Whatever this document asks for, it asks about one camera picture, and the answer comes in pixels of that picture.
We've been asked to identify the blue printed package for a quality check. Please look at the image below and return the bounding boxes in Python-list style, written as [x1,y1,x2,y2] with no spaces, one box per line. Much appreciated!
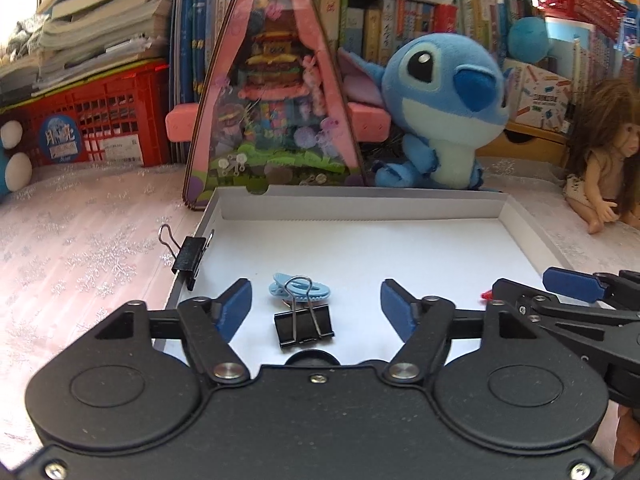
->
[616,0,640,57]

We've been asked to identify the colourful printed box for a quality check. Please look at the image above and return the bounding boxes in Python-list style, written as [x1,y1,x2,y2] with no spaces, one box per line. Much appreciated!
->
[504,57,574,134]

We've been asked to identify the red plastic basket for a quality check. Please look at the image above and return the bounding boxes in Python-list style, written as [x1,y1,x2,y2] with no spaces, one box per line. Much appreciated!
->
[534,0,629,40]

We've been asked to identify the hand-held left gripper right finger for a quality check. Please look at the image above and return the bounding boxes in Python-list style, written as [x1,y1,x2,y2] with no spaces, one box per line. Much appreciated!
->
[380,278,551,386]

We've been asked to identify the black binder clip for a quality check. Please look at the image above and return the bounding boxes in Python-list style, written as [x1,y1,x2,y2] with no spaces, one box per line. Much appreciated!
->
[158,225,216,292]
[273,276,336,352]

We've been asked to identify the large blue plush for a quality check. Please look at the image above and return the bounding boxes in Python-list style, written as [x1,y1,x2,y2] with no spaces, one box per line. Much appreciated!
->
[469,0,552,60]

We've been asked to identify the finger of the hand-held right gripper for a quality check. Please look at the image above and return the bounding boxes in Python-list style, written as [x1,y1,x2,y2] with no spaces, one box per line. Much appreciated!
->
[542,266,640,312]
[491,278,568,322]

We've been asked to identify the row of white spined books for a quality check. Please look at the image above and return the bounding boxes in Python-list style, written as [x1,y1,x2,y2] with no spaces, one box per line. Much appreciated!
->
[542,15,627,88]

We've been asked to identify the row of shelf books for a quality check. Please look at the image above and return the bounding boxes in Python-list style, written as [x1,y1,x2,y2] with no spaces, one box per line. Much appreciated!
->
[309,0,526,70]

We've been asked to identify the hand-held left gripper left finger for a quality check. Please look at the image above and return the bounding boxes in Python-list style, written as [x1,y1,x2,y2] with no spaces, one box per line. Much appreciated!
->
[95,277,253,386]

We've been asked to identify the grey cloth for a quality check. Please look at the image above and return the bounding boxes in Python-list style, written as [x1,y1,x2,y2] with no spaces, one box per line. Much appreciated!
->
[0,20,51,57]

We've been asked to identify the white cardboard box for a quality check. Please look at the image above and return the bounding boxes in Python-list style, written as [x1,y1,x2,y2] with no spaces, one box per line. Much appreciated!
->
[152,185,592,367]

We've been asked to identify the blue alien plush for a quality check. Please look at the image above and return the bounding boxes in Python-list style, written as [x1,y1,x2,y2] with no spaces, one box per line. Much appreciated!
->
[337,32,515,193]

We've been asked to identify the pink triangular toy house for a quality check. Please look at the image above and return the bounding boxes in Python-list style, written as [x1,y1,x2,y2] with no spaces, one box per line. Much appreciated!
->
[165,0,392,212]

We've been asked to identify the person's right hand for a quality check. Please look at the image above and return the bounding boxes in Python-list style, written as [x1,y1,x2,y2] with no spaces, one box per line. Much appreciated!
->
[614,404,640,469]

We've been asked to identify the blue white cat plush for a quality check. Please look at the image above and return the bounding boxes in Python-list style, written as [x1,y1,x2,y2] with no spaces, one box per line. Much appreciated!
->
[0,120,34,197]

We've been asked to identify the wooden drawer box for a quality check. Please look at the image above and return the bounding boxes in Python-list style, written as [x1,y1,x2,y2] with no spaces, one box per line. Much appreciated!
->
[474,121,569,167]

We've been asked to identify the light blue hair clip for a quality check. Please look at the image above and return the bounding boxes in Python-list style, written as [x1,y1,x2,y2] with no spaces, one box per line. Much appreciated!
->
[268,272,332,307]

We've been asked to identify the stack of books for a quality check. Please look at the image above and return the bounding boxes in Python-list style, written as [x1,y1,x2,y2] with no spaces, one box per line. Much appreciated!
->
[0,0,182,98]

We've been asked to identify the red plastic crate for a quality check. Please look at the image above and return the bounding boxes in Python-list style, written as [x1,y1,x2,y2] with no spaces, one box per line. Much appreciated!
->
[0,57,172,169]

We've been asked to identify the brown haired doll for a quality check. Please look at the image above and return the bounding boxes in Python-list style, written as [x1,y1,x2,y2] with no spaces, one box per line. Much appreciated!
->
[561,77,640,236]

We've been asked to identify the tall blue books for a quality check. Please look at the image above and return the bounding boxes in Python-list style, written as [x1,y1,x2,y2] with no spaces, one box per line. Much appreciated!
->
[167,0,252,165]

